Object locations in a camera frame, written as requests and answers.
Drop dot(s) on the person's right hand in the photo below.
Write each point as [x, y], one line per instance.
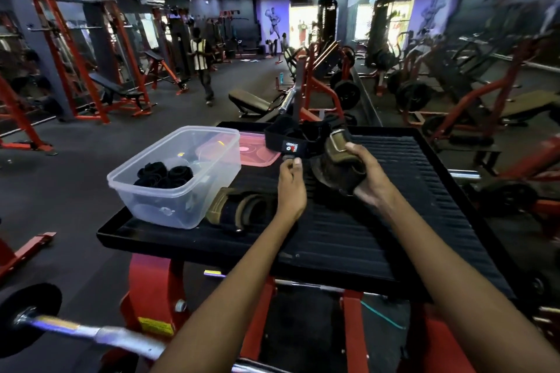
[376, 180]

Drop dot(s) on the person's left hand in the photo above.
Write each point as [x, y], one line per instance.
[292, 193]

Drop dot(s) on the clear plastic container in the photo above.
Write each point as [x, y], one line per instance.
[175, 215]

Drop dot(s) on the person's left forearm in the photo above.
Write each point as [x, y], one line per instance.
[218, 311]

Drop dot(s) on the person's right forearm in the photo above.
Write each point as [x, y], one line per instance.
[472, 289]

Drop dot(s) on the black ribbed platform tray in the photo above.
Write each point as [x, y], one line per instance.
[415, 211]

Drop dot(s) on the pink plastic lid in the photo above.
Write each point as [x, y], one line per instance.
[258, 150]

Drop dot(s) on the black weight plate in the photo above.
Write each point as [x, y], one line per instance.
[347, 95]

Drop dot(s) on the chrome barbell sleeve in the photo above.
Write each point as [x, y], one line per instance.
[287, 101]

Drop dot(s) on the thin chrome bar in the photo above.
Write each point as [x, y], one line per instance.
[306, 285]

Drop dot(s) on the black low bench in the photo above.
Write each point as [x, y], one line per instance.
[249, 99]

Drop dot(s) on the red plate-loaded machine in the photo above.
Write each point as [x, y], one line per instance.
[308, 84]

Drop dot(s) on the black weight stack machine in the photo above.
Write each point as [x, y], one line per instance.
[180, 45]

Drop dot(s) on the red incline bench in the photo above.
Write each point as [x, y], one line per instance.
[153, 55]

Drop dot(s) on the red power rack with bench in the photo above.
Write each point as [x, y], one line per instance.
[111, 86]

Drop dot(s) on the purple bodybuilder wall mural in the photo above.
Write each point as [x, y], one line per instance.
[273, 21]

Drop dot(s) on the large wall mirror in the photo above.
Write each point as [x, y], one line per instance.
[503, 58]

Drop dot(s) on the red floor bench frame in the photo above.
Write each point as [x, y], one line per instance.
[26, 250]

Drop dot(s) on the red squat rack frame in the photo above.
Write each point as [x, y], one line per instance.
[22, 123]

